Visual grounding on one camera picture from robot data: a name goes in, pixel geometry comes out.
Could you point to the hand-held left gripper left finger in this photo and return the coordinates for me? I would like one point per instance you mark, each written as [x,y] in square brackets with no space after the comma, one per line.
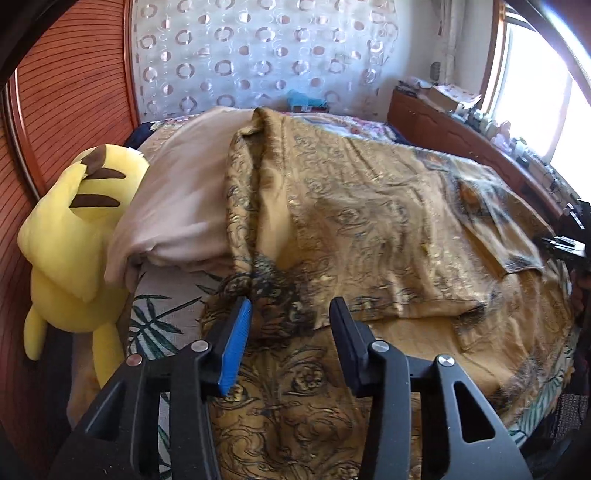
[235,341]

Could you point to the pale window curtain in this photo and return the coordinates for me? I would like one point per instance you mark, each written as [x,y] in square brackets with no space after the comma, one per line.
[443,46]

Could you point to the window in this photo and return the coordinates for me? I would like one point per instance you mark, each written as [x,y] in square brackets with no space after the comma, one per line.
[531,92]

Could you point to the beige folded cloth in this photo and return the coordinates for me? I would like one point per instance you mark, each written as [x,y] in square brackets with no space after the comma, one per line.
[175,203]

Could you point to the cardboard box with cloth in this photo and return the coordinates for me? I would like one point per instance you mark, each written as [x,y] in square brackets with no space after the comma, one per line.
[464,92]

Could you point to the leaf print bedsheet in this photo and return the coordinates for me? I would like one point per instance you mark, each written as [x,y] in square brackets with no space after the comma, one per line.
[152,318]

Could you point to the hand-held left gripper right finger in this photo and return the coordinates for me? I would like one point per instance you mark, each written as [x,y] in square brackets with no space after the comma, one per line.
[346,341]

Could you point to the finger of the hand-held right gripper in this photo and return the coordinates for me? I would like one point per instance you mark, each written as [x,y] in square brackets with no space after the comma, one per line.
[565,243]

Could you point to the wooden side cabinet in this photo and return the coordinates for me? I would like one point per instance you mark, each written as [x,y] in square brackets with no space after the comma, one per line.
[429,124]

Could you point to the gold patterned bedspread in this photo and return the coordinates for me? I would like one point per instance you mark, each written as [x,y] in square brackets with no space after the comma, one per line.
[378,221]

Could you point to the sheer circle pattern curtain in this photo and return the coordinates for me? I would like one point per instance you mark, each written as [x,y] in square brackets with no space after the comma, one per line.
[258,60]

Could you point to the yellow plush toy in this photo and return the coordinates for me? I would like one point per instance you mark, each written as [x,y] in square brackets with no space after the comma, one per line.
[69,240]

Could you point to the blue bag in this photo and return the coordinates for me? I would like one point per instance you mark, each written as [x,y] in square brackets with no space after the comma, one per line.
[300,99]

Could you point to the floral blanket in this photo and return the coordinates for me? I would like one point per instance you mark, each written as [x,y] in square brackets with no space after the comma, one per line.
[364,127]

